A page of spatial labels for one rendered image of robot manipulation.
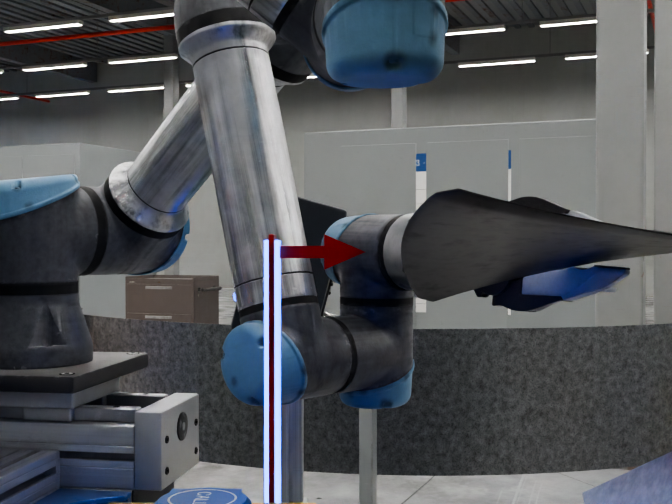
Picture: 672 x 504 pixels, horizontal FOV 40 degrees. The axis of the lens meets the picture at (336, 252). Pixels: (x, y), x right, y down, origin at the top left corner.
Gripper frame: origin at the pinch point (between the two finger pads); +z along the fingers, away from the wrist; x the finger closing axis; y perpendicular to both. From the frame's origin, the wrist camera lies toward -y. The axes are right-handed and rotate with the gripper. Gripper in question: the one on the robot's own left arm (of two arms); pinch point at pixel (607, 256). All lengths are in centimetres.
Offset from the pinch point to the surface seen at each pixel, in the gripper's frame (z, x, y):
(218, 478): -359, 103, 184
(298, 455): -51, 25, 10
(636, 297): -245, -7, 354
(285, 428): -52, 22, 8
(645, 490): 6.0, 16.0, -1.9
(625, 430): -115, 36, 168
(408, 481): -298, 94, 255
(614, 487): 3.6, 16.3, -2.0
